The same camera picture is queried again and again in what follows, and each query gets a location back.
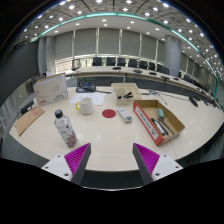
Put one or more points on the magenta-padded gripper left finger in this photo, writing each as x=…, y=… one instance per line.
x=76, y=160

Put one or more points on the row of black office chairs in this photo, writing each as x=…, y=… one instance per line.
x=121, y=62

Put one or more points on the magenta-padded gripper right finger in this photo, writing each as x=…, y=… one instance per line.
x=148, y=160

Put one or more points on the large white cardboard box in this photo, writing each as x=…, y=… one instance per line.
x=50, y=89

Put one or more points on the clear black-capped water bottle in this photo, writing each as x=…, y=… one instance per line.
x=66, y=131

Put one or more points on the black conference desk console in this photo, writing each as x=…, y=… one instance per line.
x=86, y=88

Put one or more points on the grey-green whiteboard eraser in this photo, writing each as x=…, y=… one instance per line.
x=160, y=114

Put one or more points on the black marker pen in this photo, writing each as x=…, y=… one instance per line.
x=168, y=127
x=158, y=126

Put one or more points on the white paper sheet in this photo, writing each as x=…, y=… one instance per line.
x=96, y=98

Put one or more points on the beige open divided box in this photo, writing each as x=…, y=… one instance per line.
x=124, y=88

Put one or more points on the flat brown cardboard envelope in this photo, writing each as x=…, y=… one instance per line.
x=28, y=120

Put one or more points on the flat round red coaster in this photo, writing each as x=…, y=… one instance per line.
x=109, y=113

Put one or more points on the group of ceiling lights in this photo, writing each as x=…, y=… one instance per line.
x=71, y=7

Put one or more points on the long curved conference desk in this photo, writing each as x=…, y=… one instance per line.
x=133, y=74

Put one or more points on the open red-sided cardboard box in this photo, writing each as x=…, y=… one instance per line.
x=146, y=124

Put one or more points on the black flat desk device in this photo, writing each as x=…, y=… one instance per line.
x=26, y=108

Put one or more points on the white remote control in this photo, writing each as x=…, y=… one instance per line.
x=124, y=114

